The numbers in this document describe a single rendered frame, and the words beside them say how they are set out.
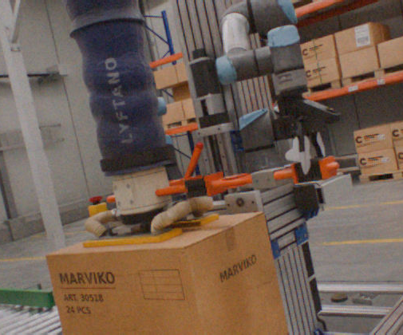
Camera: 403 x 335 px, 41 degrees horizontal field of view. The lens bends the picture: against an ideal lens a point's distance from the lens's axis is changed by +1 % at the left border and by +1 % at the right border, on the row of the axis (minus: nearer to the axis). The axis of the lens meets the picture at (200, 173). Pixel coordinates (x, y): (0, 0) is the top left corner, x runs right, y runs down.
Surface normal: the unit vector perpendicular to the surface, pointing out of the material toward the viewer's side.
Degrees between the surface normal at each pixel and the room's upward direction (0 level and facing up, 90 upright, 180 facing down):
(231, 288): 90
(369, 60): 88
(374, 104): 90
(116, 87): 107
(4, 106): 90
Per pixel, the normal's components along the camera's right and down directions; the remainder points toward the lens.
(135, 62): 0.54, -0.31
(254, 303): 0.78, -0.13
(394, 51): -0.59, 0.16
